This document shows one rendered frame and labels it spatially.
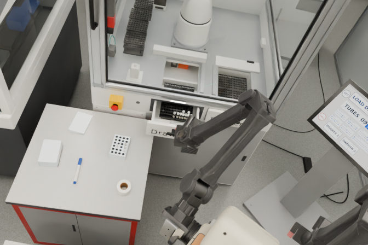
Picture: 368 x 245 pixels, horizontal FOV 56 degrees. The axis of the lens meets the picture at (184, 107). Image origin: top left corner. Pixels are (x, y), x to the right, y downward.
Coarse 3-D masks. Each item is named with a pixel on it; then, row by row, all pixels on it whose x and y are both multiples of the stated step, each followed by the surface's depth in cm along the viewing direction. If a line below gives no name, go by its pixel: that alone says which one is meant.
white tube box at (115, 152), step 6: (114, 138) 182; (120, 138) 183; (126, 138) 184; (114, 144) 180; (120, 144) 180; (114, 150) 178; (120, 150) 180; (126, 150) 179; (114, 156) 178; (120, 156) 177
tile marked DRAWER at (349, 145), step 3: (342, 138) 180; (345, 138) 179; (342, 141) 180; (345, 141) 179; (348, 141) 179; (351, 141) 178; (342, 144) 180; (345, 144) 179; (348, 144) 178; (351, 144) 178; (354, 144) 177; (345, 147) 179; (348, 147) 178; (351, 147) 178; (354, 147) 177; (357, 147) 176; (348, 150) 178; (351, 150) 178; (354, 150) 177; (357, 150) 176; (351, 153) 177; (354, 153) 177
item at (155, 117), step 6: (156, 102) 189; (156, 108) 194; (198, 108) 191; (156, 114) 191; (192, 114) 195; (198, 114) 189; (156, 120) 189; (162, 120) 189; (168, 120) 190; (174, 120) 191; (180, 120) 191
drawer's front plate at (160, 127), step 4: (148, 120) 177; (148, 124) 177; (152, 124) 176; (156, 124) 176; (160, 124) 176; (164, 124) 177; (168, 124) 177; (172, 124) 178; (148, 128) 179; (152, 128) 179; (156, 128) 179; (160, 128) 179; (164, 128) 178; (168, 128) 178; (172, 128) 178; (148, 132) 183; (152, 132) 182; (160, 132) 182; (160, 136) 185; (164, 136) 184; (168, 136) 184
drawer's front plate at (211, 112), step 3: (210, 108) 188; (210, 111) 187; (213, 111) 187; (216, 111) 188; (219, 111) 188; (222, 111) 188; (207, 114) 190; (210, 114) 190; (213, 114) 190; (216, 114) 189; (207, 117) 192; (210, 117) 192; (213, 117) 192; (207, 120) 194; (243, 120) 192; (234, 126) 197; (237, 126) 197
